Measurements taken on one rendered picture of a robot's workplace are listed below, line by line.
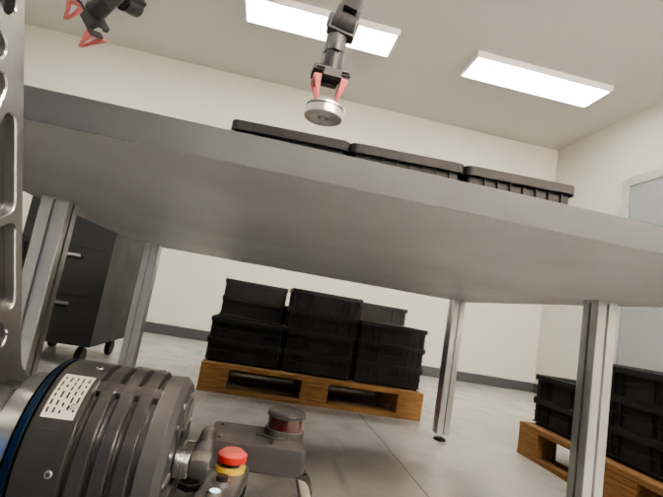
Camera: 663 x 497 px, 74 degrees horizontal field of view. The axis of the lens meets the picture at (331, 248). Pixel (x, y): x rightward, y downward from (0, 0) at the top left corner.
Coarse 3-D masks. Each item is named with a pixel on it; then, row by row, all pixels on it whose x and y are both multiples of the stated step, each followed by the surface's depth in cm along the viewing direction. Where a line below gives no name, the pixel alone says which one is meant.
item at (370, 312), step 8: (368, 304) 287; (360, 312) 287; (368, 312) 287; (376, 312) 288; (384, 312) 289; (392, 312) 290; (400, 312) 290; (376, 320) 287; (384, 320) 288; (392, 320) 289; (400, 320) 290
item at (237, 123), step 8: (240, 120) 108; (232, 128) 108; (240, 128) 108; (248, 128) 108; (256, 128) 108; (264, 128) 108; (272, 128) 109; (280, 128) 109; (280, 136) 108; (288, 136) 109; (296, 136) 109; (304, 136) 109; (312, 136) 109; (320, 136) 109; (320, 144) 109; (328, 144) 109; (336, 144) 110; (344, 144) 110; (344, 152) 114
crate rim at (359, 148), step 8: (352, 144) 111; (360, 144) 110; (352, 152) 113; (360, 152) 110; (368, 152) 110; (376, 152) 110; (384, 152) 110; (392, 152) 111; (400, 152) 111; (400, 160) 110; (408, 160) 111; (416, 160) 111; (424, 160) 111; (432, 160) 111; (440, 160) 111; (440, 168) 111; (448, 168) 111; (456, 168) 112
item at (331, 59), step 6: (324, 54) 120; (330, 54) 118; (336, 54) 118; (342, 54) 120; (324, 60) 119; (330, 60) 118; (336, 60) 118; (342, 60) 120; (318, 66) 117; (324, 66) 117; (330, 66) 117; (336, 66) 118; (312, 72) 121; (318, 72) 120; (342, 72) 118; (348, 72) 118; (348, 78) 119
